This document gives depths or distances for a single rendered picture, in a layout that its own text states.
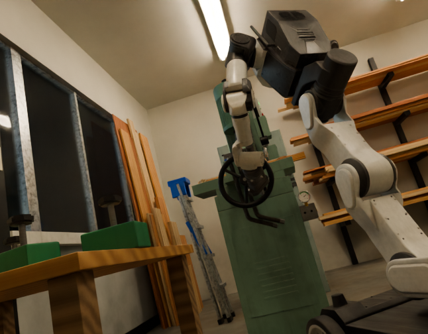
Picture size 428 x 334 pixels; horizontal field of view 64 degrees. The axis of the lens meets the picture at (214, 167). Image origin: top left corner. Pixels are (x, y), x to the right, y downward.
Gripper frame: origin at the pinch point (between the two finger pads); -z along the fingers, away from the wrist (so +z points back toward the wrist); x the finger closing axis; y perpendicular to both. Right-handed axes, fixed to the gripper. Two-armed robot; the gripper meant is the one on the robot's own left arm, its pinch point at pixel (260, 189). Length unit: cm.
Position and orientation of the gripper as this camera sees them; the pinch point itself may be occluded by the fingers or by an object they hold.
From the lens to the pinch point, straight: 169.0
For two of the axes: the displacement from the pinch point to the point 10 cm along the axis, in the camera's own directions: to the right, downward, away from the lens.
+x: 6.5, -6.9, 3.1
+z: -3.3, -6.3, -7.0
